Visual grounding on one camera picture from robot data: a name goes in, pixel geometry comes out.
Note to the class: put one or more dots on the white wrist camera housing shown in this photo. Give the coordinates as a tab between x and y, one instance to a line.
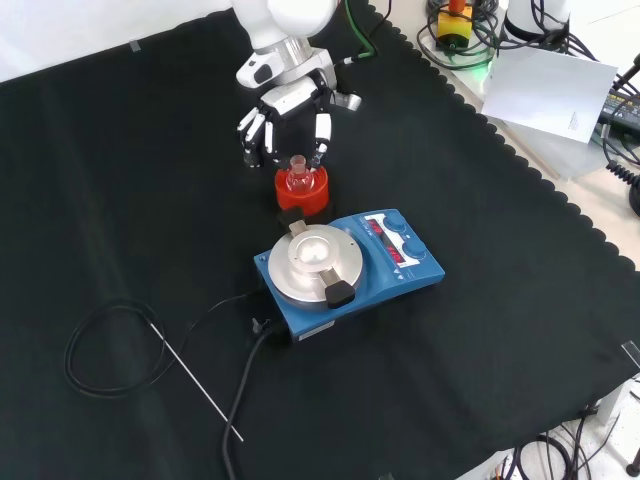
255	71

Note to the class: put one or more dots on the yellow stop button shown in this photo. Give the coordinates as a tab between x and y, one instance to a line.
454	27

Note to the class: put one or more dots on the pale board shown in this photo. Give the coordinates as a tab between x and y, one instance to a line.
545	95

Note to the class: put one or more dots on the black bench cloth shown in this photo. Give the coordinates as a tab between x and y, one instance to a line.
450	350

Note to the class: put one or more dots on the blue-base heater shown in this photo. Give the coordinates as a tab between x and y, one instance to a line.
350	310

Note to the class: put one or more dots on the thin metal probe rod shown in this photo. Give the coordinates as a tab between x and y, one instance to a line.
200	387

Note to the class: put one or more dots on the clear cloth clip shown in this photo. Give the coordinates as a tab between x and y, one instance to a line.
631	352
134	45

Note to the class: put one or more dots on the black power supply box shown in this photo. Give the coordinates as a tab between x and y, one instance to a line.
622	107

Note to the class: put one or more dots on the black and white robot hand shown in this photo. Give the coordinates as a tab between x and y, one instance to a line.
295	97

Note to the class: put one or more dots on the clear round-bottom flask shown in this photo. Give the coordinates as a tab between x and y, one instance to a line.
300	179

